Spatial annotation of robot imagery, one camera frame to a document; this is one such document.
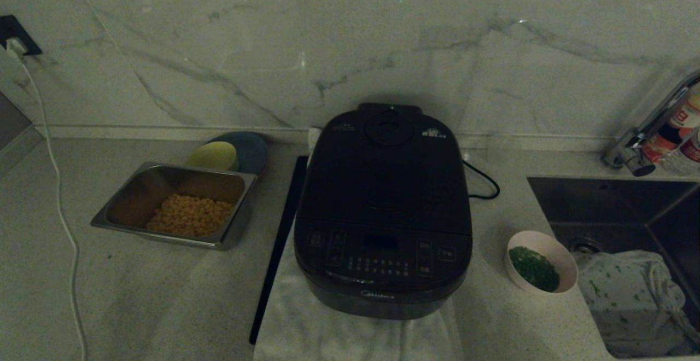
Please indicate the long black strip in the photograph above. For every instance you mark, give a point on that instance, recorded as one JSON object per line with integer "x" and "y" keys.
{"x": 279, "y": 240}

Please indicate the chopped green vegetables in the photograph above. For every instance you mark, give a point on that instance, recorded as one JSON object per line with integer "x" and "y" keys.
{"x": 533, "y": 268}

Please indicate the bottle with red label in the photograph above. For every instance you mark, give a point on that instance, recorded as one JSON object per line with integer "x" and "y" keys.
{"x": 678, "y": 126}

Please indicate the yellow corn kernels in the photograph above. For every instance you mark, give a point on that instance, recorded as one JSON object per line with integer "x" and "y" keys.
{"x": 188, "y": 216}

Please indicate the stainless steel sink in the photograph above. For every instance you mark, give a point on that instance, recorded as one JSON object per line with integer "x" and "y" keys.
{"x": 601, "y": 202}

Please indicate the white crumpled cloth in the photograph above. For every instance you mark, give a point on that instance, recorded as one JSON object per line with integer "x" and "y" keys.
{"x": 623, "y": 295}

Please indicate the chrome faucet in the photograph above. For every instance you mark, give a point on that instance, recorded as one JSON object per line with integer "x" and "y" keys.
{"x": 629, "y": 150}

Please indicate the black wall socket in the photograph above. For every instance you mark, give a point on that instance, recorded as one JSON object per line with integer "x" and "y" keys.
{"x": 11, "y": 24}

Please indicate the pink bowl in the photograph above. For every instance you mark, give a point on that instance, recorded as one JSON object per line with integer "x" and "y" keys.
{"x": 547, "y": 242}

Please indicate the white plug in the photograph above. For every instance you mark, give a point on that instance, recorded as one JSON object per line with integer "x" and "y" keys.
{"x": 15, "y": 48}

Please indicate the metal sink drain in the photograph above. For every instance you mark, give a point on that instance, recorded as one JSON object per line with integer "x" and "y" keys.
{"x": 585, "y": 246}

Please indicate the white towel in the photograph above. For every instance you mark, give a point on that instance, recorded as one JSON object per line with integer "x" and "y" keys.
{"x": 306, "y": 328}

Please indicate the black electric rice cooker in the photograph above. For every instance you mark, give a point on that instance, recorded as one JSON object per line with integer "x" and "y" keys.
{"x": 383, "y": 186}

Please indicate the stainless steel tray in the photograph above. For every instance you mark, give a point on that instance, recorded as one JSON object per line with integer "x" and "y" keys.
{"x": 136, "y": 191}

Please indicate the clear bottle with red band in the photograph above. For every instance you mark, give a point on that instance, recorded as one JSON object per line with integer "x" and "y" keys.
{"x": 692, "y": 153}

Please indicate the small yellow-green bowl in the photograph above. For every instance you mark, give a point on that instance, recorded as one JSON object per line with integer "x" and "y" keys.
{"x": 213, "y": 156}

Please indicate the blue-grey plate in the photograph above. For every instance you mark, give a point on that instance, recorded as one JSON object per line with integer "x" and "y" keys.
{"x": 251, "y": 150}

